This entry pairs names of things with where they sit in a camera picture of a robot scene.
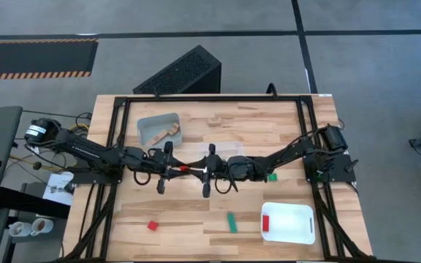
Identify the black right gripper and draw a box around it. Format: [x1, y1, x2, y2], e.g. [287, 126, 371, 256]
[188, 143, 257, 199]

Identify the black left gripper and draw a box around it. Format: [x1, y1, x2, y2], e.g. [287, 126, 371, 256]
[143, 141, 189, 195]

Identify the long wooden block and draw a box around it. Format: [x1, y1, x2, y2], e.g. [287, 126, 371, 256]
[151, 128, 172, 144]

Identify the long green block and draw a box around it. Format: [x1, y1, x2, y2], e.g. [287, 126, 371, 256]
[227, 212, 238, 234]

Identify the clear plastic container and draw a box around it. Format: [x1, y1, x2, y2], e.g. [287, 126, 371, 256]
[198, 141, 245, 164]

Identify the pale grey plastic bin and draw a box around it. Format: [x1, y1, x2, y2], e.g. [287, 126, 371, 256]
[136, 112, 183, 149]

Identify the black mesh computer case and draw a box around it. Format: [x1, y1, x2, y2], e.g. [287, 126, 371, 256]
[132, 44, 223, 95]

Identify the white plastic bin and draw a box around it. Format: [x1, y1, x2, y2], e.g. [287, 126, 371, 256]
[260, 202, 316, 245]

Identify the printed paper sheet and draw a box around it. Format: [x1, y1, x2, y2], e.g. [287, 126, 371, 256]
[42, 171, 75, 207]

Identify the white ceramic mug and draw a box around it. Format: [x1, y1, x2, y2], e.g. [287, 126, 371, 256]
[31, 217, 55, 237]
[8, 221, 33, 238]

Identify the black side shelf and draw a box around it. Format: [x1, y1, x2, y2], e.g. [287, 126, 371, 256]
[0, 186, 72, 220]

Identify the black hazard-striped floor mat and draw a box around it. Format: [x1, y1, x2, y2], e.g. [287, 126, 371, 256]
[0, 38, 99, 81]

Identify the black aluminium table frame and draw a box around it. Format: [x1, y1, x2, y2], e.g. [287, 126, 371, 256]
[58, 94, 374, 263]

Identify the yellow cable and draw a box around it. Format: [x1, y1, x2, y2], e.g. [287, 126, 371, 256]
[8, 123, 90, 173]

